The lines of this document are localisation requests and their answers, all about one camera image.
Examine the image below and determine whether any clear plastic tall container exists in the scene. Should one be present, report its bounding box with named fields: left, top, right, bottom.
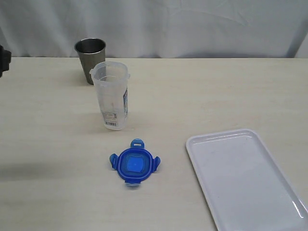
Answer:
left=90, top=61, right=130, bottom=130

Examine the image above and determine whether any stainless steel cup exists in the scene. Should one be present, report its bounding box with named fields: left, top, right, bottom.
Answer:
left=74, top=38, right=106, bottom=85

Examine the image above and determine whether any white rectangular tray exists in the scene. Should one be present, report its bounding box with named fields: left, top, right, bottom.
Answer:
left=186, top=129, right=308, bottom=231

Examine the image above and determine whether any white backdrop curtain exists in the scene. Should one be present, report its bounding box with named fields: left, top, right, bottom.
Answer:
left=0, top=0, right=308, bottom=58

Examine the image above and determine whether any blue plastic container lid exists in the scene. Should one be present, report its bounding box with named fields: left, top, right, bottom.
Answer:
left=109, top=139, right=161, bottom=187

